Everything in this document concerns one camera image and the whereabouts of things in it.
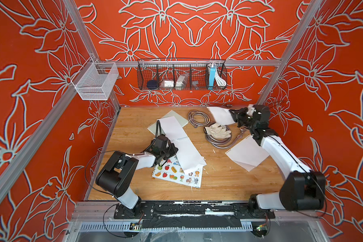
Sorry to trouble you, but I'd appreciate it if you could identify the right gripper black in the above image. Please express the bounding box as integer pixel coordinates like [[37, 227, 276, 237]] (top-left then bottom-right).
[[229, 108, 258, 132]]

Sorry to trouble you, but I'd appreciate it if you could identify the teal steno notes notebook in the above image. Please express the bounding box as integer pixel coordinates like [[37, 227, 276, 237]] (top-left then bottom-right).
[[165, 127, 206, 173]]

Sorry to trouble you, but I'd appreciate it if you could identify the torn white notebook page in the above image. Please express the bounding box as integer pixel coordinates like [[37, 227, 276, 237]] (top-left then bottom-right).
[[226, 135, 269, 171]]

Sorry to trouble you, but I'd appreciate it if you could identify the white sticker picture notebook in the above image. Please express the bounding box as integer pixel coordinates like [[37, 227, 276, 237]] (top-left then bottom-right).
[[152, 156, 203, 188]]

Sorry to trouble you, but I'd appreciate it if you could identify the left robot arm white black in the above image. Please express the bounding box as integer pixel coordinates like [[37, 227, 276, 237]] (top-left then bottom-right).
[[95, 121, 178, 213]]

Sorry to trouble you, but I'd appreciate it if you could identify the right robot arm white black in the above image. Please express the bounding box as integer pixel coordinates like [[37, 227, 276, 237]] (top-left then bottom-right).
[[229, 105, 327, 212]]

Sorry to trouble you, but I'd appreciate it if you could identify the beige work glove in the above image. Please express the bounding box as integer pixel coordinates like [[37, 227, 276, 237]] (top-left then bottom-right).
[[205, 123, 232, 140]]

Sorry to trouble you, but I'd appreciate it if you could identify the light blue box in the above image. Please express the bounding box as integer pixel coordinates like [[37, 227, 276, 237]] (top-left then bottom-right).
[[208, 63, 216, 90]]

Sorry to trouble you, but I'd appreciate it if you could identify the dark round object in basket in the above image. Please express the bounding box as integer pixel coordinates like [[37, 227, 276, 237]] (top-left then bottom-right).
[[146, 80, 159, 90]]

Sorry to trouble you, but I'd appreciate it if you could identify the white small box in basket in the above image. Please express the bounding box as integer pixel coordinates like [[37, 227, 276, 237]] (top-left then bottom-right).
[[159, 80, 174, 89]]

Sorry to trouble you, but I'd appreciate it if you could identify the clear plastic bag in basket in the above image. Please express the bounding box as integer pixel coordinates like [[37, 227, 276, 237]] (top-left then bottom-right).
[[175, 74, 189, 90]]

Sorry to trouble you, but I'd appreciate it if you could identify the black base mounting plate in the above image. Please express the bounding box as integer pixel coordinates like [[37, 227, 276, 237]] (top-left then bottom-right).
[[114, 201, 275, 231]]

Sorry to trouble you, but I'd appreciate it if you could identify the white cable in basket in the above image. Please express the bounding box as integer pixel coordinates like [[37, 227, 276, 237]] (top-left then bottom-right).
[[214, 67, 227, 87]]

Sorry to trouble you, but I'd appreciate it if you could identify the small coiled metal hose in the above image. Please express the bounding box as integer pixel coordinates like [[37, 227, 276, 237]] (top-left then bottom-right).
[[187, 110, 211, 128]]

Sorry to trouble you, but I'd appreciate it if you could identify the black wire wall basket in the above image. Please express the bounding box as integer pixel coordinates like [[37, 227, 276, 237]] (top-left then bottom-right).
[[137, 58, 227, 91]]

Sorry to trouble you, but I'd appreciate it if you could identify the white wire basket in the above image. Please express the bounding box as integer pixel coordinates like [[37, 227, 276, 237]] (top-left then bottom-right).
[[74, 63, 119, 101]]

